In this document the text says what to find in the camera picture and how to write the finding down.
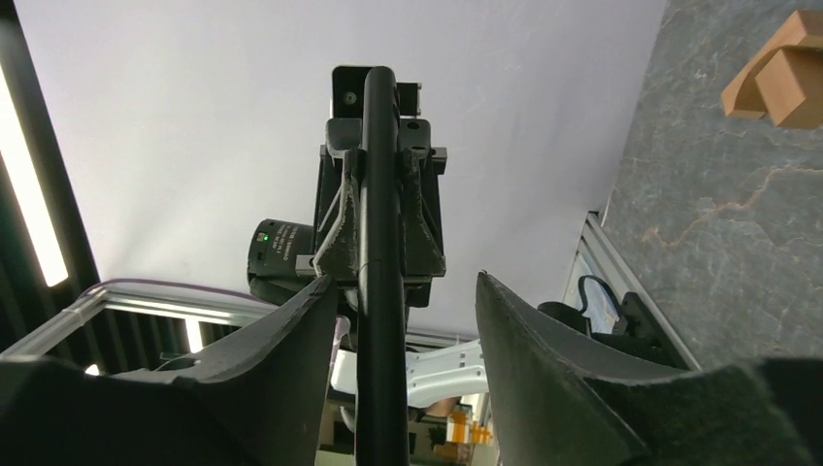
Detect brown wooden block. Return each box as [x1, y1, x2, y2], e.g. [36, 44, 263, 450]
[721, 10, 822, 130]

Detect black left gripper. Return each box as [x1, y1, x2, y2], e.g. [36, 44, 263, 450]
[311, 65, 447, 308]

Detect black remote control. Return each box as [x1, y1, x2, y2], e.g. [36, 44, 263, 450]
[355, 66, 410, 465]

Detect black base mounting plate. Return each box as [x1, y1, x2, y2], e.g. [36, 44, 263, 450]
[537, 275, 702, 372]

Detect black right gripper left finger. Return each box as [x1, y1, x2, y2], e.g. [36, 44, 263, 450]
[121, 277, 338, 465]

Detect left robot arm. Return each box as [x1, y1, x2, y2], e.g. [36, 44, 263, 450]
[247, 65, 488, 409]

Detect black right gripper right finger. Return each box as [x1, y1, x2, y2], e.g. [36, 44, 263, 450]
[476, 271, 678, 465]

